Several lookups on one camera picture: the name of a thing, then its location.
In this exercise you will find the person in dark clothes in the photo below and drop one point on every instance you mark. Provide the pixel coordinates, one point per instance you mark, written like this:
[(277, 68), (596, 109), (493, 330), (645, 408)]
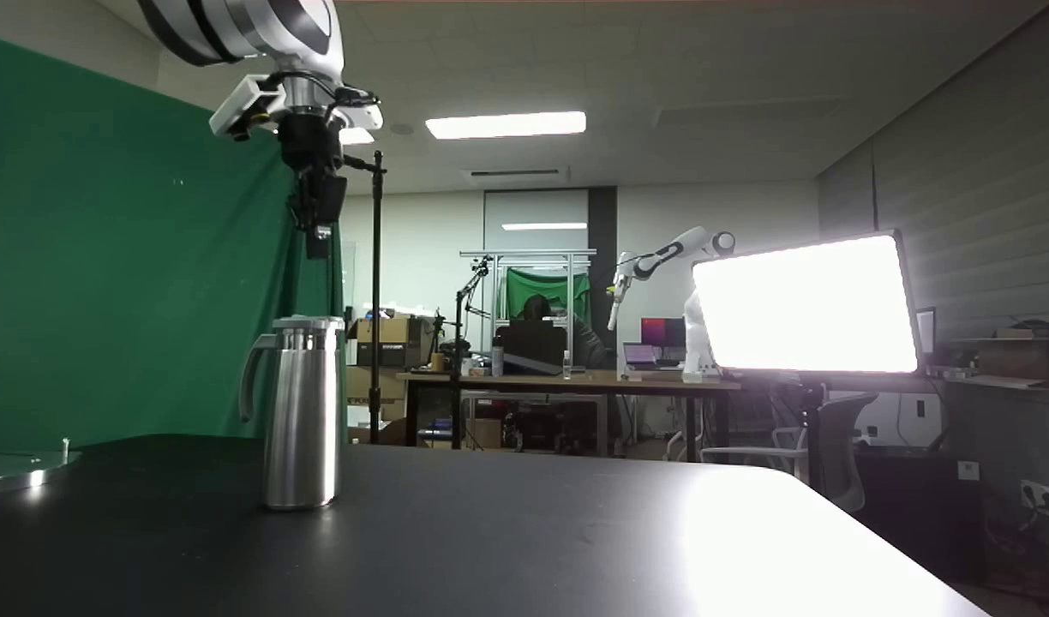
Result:
[(532, 338)]

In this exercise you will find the white black striped robot arm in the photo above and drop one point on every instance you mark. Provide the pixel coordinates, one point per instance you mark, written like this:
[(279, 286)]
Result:
[(253, 25)]

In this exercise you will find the bright studio light panel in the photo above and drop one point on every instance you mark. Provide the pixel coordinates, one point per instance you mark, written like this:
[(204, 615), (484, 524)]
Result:
[(807, 307)]

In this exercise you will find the black stand pole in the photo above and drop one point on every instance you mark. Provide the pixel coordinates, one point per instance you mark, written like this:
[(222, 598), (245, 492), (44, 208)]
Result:
[(376, 296)]

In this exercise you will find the laptop with red screen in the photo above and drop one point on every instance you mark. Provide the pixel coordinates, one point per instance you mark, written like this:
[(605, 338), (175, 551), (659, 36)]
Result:
[(663, 338)]

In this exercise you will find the black tripod stand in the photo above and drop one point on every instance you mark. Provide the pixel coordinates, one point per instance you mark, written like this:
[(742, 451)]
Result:
[(459, 354)]

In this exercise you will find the cluttered side shelf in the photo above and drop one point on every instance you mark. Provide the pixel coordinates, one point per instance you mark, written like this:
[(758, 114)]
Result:
[(1008, 354)]

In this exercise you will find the small green background cloth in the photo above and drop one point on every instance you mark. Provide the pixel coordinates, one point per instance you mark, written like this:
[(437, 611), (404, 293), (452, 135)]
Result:
[(547, 293)]

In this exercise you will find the white wall power outlet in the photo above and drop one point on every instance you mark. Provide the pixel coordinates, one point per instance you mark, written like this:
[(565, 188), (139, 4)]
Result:
[(1043, 498)]

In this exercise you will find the metal background frame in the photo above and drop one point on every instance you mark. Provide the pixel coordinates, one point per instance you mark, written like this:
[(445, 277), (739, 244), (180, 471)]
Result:
[(527, 254)]

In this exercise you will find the green curtain backdrop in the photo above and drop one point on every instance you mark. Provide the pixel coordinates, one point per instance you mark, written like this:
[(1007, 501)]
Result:
[(115, 277)]

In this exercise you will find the silver bolt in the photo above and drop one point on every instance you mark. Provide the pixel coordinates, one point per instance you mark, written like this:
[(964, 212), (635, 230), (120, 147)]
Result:
[(65, 451)]

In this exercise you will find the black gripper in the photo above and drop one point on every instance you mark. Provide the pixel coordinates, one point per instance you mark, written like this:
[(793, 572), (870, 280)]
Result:
[(311, 138)]

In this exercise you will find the black light stand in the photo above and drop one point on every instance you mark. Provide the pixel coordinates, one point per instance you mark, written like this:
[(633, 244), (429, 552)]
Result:
[(821, 434)]

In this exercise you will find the stainless steel flask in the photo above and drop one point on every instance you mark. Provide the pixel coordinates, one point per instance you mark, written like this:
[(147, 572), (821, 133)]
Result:
[(301, 423)]

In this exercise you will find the steel flask lid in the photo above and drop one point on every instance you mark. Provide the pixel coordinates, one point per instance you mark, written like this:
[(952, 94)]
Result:
[(308, 324)]

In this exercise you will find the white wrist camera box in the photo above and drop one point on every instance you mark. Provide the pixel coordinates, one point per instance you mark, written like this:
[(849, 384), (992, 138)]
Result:
[(243, 103)]

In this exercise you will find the cardboard boxes stack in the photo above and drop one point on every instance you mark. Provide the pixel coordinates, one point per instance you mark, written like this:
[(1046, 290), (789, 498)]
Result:
[(392, 341)]

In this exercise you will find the wooden background desk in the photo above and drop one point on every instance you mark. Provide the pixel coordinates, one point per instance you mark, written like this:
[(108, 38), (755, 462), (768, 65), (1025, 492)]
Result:
[(572, 384)]

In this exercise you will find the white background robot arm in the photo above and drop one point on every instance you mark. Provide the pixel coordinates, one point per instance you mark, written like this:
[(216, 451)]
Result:
[(663, 258)]

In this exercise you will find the ceiling light panel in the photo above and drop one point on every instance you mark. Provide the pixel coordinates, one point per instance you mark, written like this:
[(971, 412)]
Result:
[(507, 125)]

